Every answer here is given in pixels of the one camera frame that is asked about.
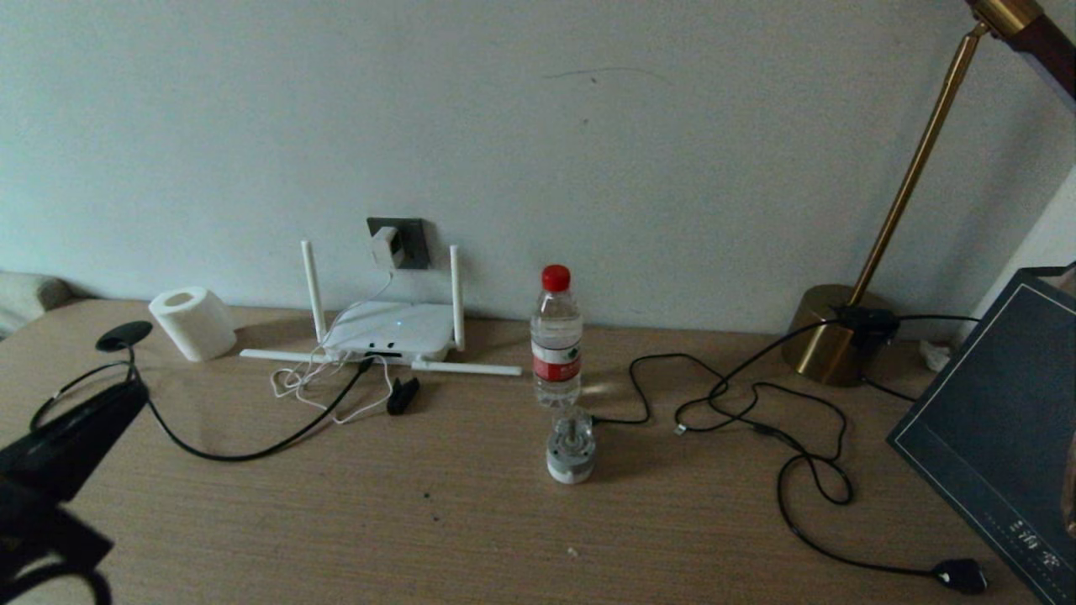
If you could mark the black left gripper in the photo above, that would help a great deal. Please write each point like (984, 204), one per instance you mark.
(42, 533)

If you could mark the white router with antennas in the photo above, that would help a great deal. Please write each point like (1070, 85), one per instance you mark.
(387, 332)

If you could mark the black rectangular box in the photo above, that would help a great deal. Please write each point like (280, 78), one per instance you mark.
(403, 397)

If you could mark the beige cushion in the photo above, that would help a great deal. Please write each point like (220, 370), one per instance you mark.
(25, 292)

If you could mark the white toilet paper roll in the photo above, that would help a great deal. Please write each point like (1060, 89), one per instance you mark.
(195, 323)

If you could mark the red-capped water bottle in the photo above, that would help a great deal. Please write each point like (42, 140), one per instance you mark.
(556, 361)

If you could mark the small grey clear-topped device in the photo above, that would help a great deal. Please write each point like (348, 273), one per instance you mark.
(572, 458)

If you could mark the brass desk lamp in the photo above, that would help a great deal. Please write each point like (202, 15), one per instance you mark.
(828, 336)

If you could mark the small black power box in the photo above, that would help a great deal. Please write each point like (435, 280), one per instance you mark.
(866, 324)

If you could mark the crumpled white tissue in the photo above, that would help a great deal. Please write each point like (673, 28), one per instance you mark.
(931, 357)

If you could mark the dark framed board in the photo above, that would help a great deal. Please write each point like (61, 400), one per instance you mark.
(992, 420)

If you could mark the grey wall socket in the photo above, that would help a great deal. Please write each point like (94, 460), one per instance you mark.
(414, 244)

